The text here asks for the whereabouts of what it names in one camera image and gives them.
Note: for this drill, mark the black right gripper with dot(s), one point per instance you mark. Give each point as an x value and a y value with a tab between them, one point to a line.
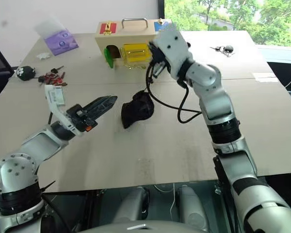
158	56

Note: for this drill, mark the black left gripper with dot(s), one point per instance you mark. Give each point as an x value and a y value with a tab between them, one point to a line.
79	117

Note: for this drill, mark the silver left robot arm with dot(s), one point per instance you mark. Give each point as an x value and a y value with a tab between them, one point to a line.
38	143

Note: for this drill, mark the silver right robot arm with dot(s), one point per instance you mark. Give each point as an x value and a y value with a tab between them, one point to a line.
216	97

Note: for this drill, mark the black paw print pouch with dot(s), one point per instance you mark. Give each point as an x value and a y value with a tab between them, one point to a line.
25	73

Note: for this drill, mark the bunch of red keys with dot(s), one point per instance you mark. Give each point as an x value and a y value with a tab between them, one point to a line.
52	78

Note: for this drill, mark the keys with black fob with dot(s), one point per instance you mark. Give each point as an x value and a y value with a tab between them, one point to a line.
225	49

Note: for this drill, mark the purple and clear plastic pack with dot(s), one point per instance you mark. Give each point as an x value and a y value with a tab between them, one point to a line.
59	42

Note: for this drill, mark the white crumpled paper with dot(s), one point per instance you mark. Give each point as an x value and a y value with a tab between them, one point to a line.
43	55

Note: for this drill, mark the silver robot left leg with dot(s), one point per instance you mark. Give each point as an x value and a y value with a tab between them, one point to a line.
133	206

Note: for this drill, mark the silver robot leg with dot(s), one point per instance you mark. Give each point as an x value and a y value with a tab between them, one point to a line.
133	206
191	209

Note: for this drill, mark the silver robot torso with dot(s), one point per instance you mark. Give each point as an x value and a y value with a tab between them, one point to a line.
145	227

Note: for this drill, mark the silver robot right leg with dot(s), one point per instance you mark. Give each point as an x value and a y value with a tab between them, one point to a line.
191	209

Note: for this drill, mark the metal table clamp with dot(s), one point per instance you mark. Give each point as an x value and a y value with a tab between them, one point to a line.
218	188

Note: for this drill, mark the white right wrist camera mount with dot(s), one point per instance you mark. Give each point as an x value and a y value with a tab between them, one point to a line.
174	51

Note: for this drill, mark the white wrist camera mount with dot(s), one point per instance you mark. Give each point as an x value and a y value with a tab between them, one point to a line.
53	100
174	51

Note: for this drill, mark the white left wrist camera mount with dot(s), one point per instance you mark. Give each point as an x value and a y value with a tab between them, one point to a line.
53	100

